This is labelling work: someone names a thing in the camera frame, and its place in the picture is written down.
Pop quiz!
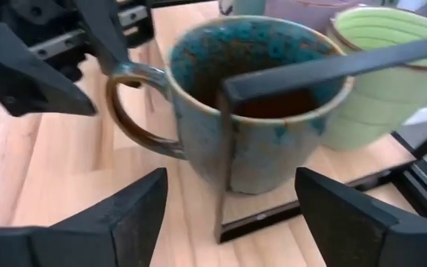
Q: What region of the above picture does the purple ribbed mug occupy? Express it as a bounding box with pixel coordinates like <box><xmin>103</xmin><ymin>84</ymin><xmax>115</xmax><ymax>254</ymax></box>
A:
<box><xmin>263</xmin><ymin>0</ymin><xmax>366</xmax><ymax>34</ymax></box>

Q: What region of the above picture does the black aluminium table frame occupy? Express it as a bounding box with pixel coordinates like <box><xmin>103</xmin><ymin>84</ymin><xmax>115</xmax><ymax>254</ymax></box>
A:
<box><xmin>346</xmin><ymin>122</ymin><xmax>427</xmax><ymax>228</ymax></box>

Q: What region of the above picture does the dark speckled teal brown mug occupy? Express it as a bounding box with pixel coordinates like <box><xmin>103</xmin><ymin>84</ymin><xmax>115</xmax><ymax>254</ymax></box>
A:
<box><xmin>105</xmin><ymin>14</ymin><xmax>355</xmax><ymax>196</ymax></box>

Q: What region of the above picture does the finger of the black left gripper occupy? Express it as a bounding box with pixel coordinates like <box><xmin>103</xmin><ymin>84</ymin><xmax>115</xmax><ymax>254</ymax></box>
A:
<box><xmin>74</xmin><ymin>0</ymin><xmax>131</xmax><ymax>75</ymax></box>
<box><xmin>0</xmin><ymin>22</ymin><xmax>98</xmax><ymax>116</ymax></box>

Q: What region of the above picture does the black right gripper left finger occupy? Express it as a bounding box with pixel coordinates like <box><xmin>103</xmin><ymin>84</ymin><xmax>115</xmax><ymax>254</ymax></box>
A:
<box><xmin>50</xmin><ymin>167</ymin><xmax>169</xmax><ymax>267</ymax></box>

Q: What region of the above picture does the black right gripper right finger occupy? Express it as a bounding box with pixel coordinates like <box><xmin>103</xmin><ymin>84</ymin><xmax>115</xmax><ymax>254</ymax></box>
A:
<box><xmin>295</xmin><ymin>167</ymin><xmax>399</xmax><ymax>267</ymax></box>

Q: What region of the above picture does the green ribbed mug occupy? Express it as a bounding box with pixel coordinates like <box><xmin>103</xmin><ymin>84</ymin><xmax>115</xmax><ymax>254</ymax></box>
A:
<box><xmin>322</xmin><ymin>6</ymin><xmax>427</xmax><ymax>151</ymax></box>

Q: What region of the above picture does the wooden shelf with black frame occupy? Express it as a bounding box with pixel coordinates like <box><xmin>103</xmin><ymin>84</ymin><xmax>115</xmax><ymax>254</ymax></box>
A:
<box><xmin>116</xmin><ymin>0</ymin><xmax>427</xmax><ymax>245</ymax></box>

